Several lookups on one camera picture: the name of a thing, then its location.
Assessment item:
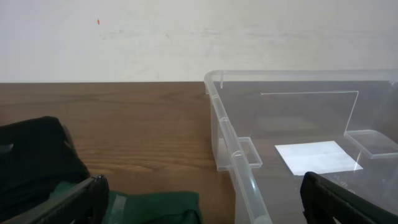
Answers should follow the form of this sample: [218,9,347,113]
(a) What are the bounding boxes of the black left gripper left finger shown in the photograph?
[1,175,109,224]

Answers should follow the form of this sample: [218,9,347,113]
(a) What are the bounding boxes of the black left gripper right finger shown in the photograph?
[300,172,397,224]

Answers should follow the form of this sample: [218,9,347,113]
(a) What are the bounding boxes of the white label in bin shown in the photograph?
[275,141,363,175]

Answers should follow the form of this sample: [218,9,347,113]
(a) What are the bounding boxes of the black folded cloth left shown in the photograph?
[1,116,90,222]

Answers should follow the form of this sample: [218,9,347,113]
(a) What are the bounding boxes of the dark green folded cloth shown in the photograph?
[49,181,203,224]

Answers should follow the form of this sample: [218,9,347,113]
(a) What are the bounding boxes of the clear plastic storage bin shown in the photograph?
[204,70,397,223]

